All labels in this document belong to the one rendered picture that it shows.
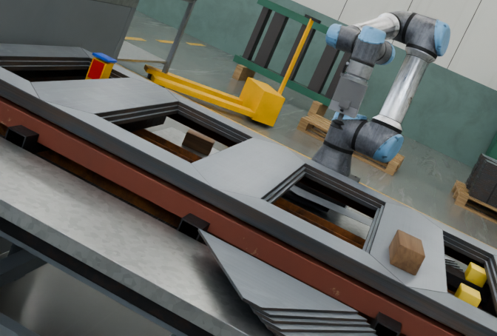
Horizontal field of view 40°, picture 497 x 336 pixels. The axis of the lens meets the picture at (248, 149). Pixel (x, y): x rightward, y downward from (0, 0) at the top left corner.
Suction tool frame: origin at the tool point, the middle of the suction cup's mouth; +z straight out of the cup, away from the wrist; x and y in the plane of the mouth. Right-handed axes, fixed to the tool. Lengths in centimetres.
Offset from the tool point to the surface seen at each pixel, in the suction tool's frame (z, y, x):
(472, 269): 21, 50, -17
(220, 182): 14, -14, -65
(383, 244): 16, 24, -50
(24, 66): 11, -82, -42
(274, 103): 49, -105, 472
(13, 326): 68, -51, -64
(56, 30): 3, -94, -8
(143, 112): 13, -49, -32
